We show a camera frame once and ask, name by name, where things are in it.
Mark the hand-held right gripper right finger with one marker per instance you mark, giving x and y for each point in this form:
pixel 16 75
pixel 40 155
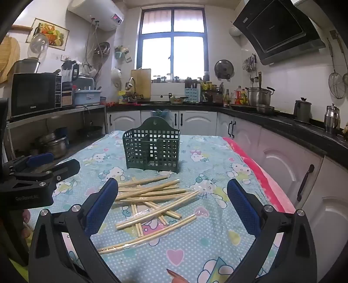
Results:
pixel 243 206

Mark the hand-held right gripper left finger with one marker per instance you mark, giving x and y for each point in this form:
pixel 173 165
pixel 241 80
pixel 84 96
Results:
pixel 102 206

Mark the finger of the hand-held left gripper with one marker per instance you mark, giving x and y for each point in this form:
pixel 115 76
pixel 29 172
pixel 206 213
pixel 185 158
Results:
pixel 65 168
pixel 40 159

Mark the bunch of wooden chopsticks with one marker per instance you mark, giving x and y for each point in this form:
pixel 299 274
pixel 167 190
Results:
pixel 152 194

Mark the green plastic utensil basket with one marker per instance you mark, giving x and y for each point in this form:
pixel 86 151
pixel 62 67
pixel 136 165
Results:
pixel 163 152

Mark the hanging small utensils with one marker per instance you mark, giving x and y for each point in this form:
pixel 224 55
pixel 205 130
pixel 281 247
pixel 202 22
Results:
pixel 250 64

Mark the person's left hand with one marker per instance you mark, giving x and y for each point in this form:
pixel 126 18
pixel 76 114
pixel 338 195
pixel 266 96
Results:
pixel 26 217

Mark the steel cooking pot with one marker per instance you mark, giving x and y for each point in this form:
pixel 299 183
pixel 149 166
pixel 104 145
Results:
pixel 55 148

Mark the metal shelf unit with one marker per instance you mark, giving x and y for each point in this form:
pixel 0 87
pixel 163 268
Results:
pixel 54 113

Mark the cat print tablecloth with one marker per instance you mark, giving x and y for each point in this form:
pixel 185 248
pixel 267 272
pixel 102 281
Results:
pixel 204 245

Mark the white kitchen cabinets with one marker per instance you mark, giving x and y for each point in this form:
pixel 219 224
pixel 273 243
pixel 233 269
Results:
pixel 285 157

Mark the black microwave oven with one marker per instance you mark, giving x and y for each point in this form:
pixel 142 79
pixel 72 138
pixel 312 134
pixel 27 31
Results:
pixel 32 94

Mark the blue plastic storage box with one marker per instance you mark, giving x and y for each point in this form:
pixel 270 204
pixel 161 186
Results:
pixel 87 98

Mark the black blender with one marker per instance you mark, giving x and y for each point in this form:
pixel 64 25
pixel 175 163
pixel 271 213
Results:
pixel 68 72

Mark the yellow dish soap bottle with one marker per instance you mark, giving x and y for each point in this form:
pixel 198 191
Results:
pixel 123 98

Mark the steel square tub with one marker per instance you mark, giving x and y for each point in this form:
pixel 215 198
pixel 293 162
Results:
pixel 25 66

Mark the steel bowl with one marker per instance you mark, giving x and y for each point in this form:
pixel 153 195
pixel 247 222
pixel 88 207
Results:
pixel 267 109

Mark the round wooden board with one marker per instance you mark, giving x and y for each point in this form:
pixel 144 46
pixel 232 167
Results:
pixel 8 59

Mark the black kitchen countertop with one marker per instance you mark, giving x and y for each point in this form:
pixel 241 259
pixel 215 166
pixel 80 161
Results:
pixel 312 128

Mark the white plastic dipper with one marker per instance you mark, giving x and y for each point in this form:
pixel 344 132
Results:
pixel 116 76

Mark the blue plastic bag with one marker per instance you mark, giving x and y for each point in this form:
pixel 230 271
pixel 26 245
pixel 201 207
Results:
pixel 159 112

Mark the steel stock pot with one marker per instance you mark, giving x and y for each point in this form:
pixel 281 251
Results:
pixel 258 98

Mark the steel faucet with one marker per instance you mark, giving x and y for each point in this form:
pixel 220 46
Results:
pixel 132 81

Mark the steel canister with lid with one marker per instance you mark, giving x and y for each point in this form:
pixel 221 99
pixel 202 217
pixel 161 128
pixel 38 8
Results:
pixel 301 111

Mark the wooden cutting board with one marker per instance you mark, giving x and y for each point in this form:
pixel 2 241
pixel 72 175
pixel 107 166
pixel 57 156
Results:
pixel 141 81

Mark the glass pot lid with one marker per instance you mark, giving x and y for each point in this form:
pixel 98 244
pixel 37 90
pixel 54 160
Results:
pixel 39 42

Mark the spice rack with jars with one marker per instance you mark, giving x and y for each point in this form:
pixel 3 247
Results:
pixel 212 94

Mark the blue knife block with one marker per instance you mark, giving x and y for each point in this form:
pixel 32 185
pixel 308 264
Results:
pixel 192 95

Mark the steel jug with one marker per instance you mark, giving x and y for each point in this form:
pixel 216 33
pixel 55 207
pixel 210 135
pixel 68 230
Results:
pixel 331 118

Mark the bowl of food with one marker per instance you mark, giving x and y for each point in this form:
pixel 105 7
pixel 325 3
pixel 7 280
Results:
pixel 178 100

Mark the hanging steel bowls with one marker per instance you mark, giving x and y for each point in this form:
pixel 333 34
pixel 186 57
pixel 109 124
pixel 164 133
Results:
pixel 102 49

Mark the round steel pan lid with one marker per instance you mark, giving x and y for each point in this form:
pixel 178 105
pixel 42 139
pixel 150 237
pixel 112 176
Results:
pixel 223 68

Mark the white water heater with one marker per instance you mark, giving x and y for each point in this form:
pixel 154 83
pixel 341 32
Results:
pixel 95 13

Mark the blue framed window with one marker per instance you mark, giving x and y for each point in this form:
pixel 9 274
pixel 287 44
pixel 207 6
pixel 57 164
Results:
pixel 187 49

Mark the black range hood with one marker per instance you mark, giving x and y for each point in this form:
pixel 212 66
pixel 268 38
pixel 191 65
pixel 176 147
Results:
pixel 277 27

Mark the fruit wall poster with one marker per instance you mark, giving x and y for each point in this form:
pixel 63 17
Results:
pixel 54 34

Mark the green wall caddy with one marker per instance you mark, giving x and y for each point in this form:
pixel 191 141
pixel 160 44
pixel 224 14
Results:
pixel 122 53

